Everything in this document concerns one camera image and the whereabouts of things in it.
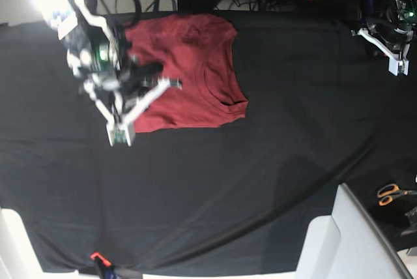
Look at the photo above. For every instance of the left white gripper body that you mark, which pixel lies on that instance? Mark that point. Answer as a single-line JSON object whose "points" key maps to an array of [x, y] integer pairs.
{"points": [[387, 39]]}

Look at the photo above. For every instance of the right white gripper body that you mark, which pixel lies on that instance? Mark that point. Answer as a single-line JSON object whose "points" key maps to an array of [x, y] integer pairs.
{"points": [[122, 103]]}

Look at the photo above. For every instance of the red long-sleeve T-shirt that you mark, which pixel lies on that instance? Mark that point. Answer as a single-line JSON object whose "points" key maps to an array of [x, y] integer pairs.
{"points": [[196, 49]]}

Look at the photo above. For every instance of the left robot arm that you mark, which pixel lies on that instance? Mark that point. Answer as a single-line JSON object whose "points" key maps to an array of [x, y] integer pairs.
{"points": [[395, 11]]}

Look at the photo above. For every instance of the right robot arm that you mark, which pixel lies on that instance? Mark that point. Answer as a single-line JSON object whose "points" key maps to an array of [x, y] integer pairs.
{"points": [[97, 53]]}

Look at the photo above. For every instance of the black table cloth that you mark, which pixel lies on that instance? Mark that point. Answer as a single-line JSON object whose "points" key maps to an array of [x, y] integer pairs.
{"points": [[234, 200]]}

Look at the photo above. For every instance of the blue orange clamp bottom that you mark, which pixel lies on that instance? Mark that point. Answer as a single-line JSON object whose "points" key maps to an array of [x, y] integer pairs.
{"points": [[104, 268]]}

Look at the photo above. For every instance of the yellow-handled scissors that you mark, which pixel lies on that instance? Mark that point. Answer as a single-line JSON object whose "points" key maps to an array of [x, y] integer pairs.
{"points": [[391, 192]]}

